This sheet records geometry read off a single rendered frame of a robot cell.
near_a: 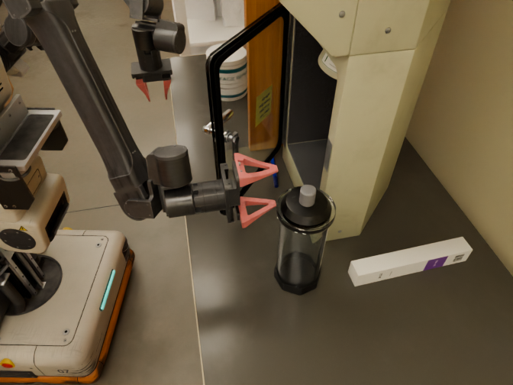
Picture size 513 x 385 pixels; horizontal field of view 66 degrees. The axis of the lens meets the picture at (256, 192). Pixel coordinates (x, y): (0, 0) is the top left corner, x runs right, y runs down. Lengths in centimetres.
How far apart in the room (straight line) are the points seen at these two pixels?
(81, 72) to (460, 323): 84
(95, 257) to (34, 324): 33
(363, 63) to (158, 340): 153
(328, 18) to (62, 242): 162
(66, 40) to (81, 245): 133
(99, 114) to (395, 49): 48
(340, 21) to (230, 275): 56
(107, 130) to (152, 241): 154
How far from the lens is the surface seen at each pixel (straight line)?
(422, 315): 92
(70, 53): 70
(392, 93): 73
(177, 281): 203
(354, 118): 73
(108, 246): 188
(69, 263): 189
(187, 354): 186
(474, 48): 112
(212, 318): 85
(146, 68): 108
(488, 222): 113
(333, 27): 62
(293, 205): 70
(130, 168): 72
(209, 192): 70
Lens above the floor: 170
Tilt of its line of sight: 46 degrees down
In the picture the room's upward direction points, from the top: straight up
